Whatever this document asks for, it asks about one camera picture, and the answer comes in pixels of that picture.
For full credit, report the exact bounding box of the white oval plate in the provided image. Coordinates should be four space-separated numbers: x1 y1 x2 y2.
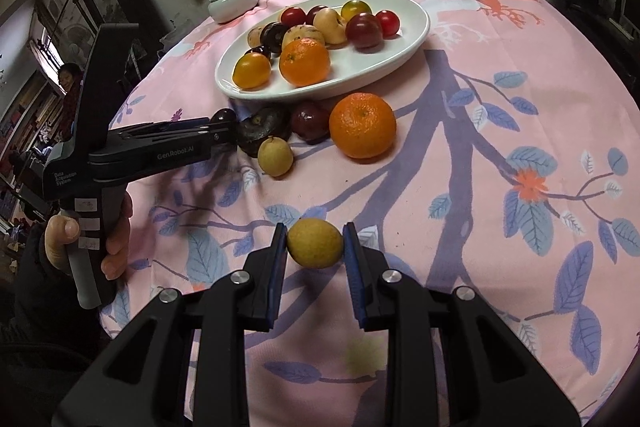
215 0 431 102

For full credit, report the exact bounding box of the white lidded ceramic jar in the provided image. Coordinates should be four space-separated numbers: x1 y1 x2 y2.
208 0 258 24

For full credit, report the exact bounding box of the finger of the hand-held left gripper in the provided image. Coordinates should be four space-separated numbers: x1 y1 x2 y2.
110 117 212 139
125 121 240 150

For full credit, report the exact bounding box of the dark red plum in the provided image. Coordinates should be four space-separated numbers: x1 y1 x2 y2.
345 13 384 50

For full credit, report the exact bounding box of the dark water chestnut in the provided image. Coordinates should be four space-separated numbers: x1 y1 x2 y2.
260 22 291 52
236 107 292 158

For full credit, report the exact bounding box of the person's left forearm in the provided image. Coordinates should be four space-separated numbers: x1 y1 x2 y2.
0 222 118 427

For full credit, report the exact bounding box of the black stand pole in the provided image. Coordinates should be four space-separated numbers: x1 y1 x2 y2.
59 0 83 32

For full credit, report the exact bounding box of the yellow oval tomato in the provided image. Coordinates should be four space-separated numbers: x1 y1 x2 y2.
232 53 272 90

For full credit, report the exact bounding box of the red cherry tomato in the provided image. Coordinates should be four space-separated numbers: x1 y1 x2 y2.
375 10 402 36

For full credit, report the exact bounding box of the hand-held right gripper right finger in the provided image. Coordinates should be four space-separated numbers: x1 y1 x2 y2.
342 221 583 427

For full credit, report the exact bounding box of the person's left hand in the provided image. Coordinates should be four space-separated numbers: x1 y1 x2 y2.
44 191 134 281

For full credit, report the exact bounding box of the pink floral tablecloth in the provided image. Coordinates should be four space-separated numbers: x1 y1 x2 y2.
97 0 640 427

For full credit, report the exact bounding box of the yellow-brown longan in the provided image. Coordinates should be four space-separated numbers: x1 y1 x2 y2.
257 136 294 178
286 218 345 269

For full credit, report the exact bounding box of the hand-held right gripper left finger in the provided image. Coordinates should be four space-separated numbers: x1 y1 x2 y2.
52 222 289 427

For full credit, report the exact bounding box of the yellow-green tomato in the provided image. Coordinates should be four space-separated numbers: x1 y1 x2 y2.
340 0 373 22

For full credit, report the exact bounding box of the orange mandarin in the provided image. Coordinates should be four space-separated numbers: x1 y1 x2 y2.
279 38 332 88
329 92 397 159

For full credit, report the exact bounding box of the pale yellow loquat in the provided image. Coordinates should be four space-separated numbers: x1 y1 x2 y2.
312 8 348 46

